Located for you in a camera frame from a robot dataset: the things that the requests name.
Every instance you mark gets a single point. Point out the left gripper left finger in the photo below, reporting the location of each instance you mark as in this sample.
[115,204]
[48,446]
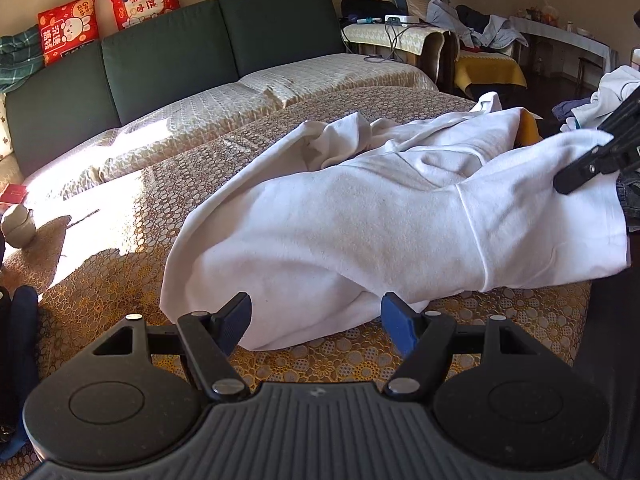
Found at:
[208,339]

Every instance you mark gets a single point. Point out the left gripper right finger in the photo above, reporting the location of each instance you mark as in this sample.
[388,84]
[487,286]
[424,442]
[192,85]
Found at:
[423,341]

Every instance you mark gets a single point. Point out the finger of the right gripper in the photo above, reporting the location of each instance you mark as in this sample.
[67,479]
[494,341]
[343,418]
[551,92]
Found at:
[620,154]

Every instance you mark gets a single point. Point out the white printed sweatshirt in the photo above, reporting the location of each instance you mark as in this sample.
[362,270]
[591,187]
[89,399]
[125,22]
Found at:
[323,223]

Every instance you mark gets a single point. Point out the clothes pile on chair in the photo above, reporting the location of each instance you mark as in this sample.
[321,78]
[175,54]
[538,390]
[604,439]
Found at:
[614,109]

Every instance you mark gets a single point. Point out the dark folded clothes pile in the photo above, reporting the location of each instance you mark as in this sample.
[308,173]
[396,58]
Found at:
[19,370]

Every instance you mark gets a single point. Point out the clothes pile on armchair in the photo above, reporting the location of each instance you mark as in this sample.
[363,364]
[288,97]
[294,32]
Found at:
[475,30]

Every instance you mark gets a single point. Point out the dining table white cloth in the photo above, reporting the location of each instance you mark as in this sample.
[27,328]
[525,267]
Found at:
[532,28]

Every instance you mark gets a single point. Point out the armchair with yellow cover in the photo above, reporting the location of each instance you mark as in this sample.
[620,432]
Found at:
[436,51]

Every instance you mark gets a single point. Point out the red booklet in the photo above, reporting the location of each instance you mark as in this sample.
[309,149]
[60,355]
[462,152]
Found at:
[13,194]

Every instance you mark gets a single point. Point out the green sofa with lace cover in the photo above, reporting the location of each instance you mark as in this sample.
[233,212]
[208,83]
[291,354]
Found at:
[158,89]

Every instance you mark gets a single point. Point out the white bear pattern pillow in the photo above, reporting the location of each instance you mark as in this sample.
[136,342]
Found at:
[6,146]

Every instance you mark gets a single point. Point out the green plaid blanket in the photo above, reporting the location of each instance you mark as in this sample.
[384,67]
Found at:
[21,56]

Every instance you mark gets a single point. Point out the red rabbit cushion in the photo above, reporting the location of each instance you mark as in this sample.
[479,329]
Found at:
[67,28]

